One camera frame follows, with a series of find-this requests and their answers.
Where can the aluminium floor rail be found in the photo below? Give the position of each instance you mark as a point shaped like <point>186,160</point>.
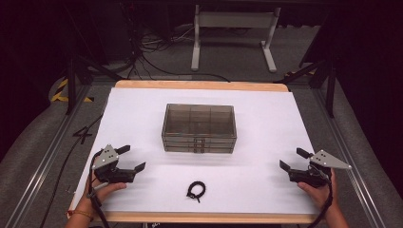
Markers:
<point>47,158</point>
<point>364,196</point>

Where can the yellow and black floor tape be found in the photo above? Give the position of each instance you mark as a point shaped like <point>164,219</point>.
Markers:
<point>58,96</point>

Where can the transparent grey drawer organizer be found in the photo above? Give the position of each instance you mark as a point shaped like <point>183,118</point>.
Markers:
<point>199,123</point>

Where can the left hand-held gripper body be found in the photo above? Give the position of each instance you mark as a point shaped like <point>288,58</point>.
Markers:
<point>109,174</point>

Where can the person's left hand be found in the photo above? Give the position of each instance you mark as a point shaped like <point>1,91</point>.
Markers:
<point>99,193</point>

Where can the transparent grey drawer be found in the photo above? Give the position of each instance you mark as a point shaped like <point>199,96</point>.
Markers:
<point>180,144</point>

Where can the white metal stand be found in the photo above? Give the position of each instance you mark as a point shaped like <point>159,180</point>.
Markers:
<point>234,19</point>

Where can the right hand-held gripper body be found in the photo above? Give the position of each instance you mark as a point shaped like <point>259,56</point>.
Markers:
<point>312,177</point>

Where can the black metal stand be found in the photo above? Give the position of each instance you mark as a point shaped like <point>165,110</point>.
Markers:
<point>331,95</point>
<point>71,85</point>

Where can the white table sheet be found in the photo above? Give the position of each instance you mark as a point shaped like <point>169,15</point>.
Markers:
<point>253,126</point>

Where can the person's right hand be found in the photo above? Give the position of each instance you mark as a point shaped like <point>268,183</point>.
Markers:
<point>318,194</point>

